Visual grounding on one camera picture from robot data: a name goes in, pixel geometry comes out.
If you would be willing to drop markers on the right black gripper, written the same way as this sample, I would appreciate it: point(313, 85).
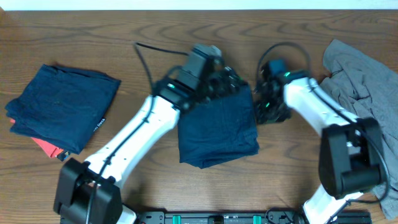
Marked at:
point(263, 117)

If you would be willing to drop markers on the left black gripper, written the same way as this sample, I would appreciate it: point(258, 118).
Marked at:
point(226, 87)

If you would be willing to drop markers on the navy blue shorts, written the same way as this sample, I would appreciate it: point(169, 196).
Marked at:
point(220, 131)

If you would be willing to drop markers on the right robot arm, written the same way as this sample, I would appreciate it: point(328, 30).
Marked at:
point(351, 160)

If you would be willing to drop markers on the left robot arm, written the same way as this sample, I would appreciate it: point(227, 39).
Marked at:
point(90, 191)

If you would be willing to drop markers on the grey shorts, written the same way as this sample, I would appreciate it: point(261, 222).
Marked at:
point(367, 88)

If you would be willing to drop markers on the folded navy shorts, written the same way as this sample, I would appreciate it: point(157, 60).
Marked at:
point(63, 106)

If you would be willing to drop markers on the folded red garment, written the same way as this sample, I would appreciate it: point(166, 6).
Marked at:
point(50, 149)

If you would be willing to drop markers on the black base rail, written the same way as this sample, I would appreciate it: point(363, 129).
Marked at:
point(271, 216)

